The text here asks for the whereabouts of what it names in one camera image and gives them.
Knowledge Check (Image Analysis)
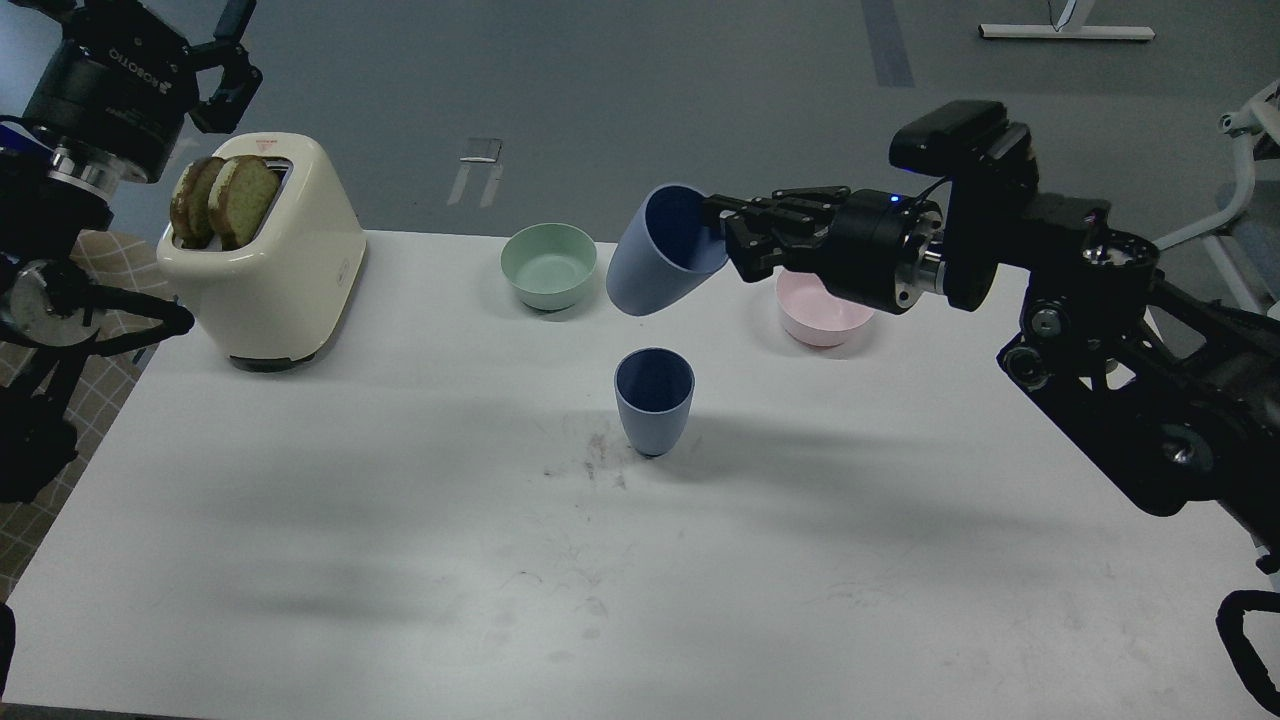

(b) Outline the cream toaster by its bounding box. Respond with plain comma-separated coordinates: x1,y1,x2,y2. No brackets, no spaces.
157,132,367,372

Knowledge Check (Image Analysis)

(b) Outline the blue cup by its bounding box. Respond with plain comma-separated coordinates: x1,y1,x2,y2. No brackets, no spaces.
605,183,728,316
613,347,695,457

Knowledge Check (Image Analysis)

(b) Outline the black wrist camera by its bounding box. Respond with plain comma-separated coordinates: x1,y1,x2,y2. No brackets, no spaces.
888,100,1039,188

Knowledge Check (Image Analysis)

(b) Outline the white desk frame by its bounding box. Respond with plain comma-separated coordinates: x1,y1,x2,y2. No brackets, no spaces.
1155,79,1277,319

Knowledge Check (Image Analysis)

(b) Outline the pink bowl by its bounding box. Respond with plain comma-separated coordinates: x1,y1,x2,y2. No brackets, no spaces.
774,270,876,348

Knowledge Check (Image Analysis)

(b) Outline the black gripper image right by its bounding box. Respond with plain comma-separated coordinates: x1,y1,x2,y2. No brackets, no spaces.
700,186,946,315

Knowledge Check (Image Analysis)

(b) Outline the toast slice front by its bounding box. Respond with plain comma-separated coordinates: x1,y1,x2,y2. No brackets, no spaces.
207,155,282,251

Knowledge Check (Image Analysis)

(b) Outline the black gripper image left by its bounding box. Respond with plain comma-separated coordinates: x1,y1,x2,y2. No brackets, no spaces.
20,0,262,186

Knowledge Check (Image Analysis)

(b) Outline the toast slice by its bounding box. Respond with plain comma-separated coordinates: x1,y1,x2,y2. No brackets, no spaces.
169,156,227,249
207,155,282,251

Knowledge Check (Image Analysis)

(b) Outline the white floor stand bar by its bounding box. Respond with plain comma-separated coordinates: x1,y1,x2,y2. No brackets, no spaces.
978,1,1156,44

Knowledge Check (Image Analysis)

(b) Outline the green bowl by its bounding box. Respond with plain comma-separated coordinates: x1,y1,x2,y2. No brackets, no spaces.
500,223,598,313

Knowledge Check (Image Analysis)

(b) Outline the toast slice back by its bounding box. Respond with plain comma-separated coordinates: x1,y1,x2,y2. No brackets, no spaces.
169,156,227,249

